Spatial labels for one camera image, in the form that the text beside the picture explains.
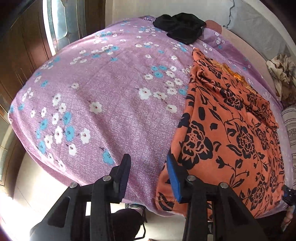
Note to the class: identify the wooden door with stained glass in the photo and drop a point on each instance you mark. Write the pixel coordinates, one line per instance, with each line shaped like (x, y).
(34, 46)

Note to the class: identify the orange black floral blouse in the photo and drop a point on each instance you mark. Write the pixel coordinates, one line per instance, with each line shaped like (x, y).
(228, 133)

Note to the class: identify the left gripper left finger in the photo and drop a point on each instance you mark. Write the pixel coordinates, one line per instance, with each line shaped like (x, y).
(83, 212)

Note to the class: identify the pink quilted mattress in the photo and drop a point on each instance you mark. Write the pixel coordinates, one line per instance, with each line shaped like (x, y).
(251, 54)

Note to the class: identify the beige brown floral blanket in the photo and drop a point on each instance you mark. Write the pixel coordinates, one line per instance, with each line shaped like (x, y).
(282, 70)

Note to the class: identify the striped floral cushion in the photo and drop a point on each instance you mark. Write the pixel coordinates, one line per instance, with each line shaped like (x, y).
(288, 116)

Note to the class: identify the grey pillow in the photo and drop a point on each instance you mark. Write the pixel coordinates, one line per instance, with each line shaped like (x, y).
(253, 22)

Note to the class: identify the black crumpled garment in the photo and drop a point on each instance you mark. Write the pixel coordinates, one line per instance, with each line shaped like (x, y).
(183, 27)

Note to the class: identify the purple floral bed sheet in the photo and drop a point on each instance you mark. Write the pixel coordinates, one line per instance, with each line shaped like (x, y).
(132, 89)

